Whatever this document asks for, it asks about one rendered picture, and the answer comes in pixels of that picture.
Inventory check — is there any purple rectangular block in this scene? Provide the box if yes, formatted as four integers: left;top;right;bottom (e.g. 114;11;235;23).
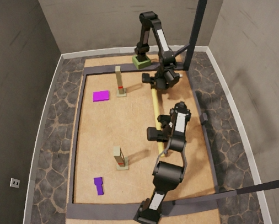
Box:
93;90;109;102

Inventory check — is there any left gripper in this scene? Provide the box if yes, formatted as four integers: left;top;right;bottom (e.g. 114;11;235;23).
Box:
146;122;171;142

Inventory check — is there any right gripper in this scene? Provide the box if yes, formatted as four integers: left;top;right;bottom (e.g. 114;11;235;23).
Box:
142;68;164;89

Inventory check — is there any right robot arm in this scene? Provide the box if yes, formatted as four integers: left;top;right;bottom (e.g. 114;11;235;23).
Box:
134;11;180;91

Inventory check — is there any long yellow rail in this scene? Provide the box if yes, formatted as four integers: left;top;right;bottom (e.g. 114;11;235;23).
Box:
152;86;168;158

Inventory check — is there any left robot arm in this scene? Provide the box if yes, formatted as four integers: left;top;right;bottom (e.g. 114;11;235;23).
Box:
137;101;191;224

